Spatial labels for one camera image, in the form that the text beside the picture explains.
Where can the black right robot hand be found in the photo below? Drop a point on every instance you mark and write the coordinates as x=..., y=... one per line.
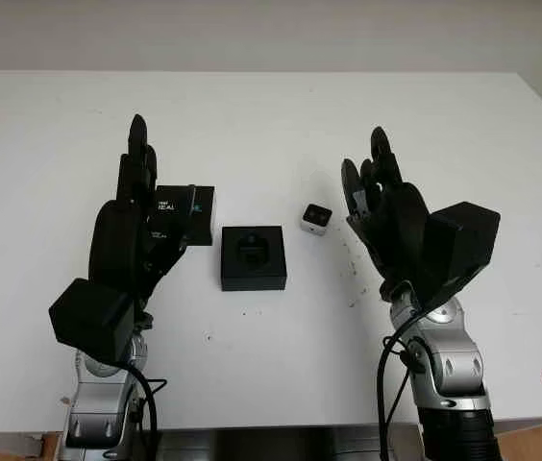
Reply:
x=396, y=225

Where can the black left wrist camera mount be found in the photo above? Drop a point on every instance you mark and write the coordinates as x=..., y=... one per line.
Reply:
x=91, y=319

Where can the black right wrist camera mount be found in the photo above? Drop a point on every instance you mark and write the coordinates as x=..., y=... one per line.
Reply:
x=463, y=240

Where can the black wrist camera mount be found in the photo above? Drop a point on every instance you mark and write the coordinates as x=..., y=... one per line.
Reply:
x=91, y=319
x=463, y=240

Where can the small silver depth camera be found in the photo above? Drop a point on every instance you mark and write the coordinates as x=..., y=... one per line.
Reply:
x=316, y=218

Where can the dark grey robot torso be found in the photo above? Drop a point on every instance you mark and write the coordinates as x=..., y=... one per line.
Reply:
x=271, y=446

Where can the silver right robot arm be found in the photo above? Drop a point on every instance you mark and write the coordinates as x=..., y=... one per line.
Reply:
x=453, y=374

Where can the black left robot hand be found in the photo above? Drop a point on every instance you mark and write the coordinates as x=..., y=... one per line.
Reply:
x=117, y=240

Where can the black RealSense box lid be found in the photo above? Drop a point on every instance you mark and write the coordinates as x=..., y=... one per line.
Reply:
x=201, y=216

